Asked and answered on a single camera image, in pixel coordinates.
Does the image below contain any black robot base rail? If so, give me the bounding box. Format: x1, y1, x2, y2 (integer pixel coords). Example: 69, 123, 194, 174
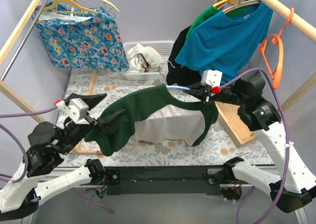
98, 166, 244, 196

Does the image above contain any bright green t-shirt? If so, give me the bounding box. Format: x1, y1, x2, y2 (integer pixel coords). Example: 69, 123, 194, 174
185, 5, 249, 41

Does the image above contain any black t-shirt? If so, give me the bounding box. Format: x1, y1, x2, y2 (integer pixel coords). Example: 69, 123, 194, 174
166, 26, 201, 86

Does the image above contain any floral patterned table mat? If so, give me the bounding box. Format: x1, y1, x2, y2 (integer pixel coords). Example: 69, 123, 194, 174
61, 72, 272, 167

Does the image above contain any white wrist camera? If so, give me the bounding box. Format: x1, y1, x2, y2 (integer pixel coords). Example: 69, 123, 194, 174
200, 70, 223, 94
55, 98, 89, 125

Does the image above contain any light blue hanger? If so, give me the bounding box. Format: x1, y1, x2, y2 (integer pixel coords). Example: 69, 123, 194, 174
158, 60, 189, 91

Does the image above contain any yellow right hanger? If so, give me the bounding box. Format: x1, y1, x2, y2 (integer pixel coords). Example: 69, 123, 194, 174
213, 0, 237, 9

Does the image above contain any orange plastic hanger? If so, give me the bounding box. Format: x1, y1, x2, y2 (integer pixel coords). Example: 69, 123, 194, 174
259, 7, 295, 89

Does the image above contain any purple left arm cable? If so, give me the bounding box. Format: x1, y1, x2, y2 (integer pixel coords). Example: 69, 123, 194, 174
0, 105, 116, 214

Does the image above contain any white perforated plastic basket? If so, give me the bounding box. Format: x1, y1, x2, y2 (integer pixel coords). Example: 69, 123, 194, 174
123, 40, 174, 80

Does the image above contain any blue t-shirt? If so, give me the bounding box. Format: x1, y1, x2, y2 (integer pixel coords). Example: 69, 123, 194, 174
175, 3, 273, 81

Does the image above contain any wooden clothes rack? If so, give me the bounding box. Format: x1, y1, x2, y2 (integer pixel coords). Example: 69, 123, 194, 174
0, 0, 93, 164
213, 0, 316, 111

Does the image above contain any beige wooden hanger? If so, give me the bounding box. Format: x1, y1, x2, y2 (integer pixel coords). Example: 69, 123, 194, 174
222, 0, 261, 14

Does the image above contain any yellow plastic hanger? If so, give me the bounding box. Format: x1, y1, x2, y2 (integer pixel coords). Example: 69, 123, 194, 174
43, 0, 98, 14

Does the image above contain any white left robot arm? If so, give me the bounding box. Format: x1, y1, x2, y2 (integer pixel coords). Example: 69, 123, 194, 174
0, 93, 107, 221

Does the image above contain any blue floral garment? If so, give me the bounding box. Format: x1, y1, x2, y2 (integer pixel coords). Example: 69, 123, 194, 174
36, 4, 129, 72

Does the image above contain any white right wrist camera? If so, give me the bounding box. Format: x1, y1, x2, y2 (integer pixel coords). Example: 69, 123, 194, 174
200, 70, 223, 94

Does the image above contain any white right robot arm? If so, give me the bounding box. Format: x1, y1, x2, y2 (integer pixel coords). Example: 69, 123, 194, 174
87, 68, 316, 213

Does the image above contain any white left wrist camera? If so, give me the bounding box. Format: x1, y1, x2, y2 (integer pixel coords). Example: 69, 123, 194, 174
55, 98, 89, 125

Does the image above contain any right wooden clothes rack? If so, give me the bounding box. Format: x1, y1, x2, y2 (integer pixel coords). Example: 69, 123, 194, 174
213, 0, 316, 111

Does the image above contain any right wooden rack base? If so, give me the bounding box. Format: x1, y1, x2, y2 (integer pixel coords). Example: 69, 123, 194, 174
215, 102, 257, 148

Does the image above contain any green and grey raglan shirt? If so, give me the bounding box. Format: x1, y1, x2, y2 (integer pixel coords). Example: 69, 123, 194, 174
84, 84, 218, 156

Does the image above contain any metal rod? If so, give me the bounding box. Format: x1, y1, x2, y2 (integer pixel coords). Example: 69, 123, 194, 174
0, 0, 48, 81

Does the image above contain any left wooden clothes rack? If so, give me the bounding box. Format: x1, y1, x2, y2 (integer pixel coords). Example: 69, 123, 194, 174
0, 0, 93, 164

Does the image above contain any white floral print t-shirt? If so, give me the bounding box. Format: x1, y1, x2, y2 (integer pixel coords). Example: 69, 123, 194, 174
126, 43, 162, 74

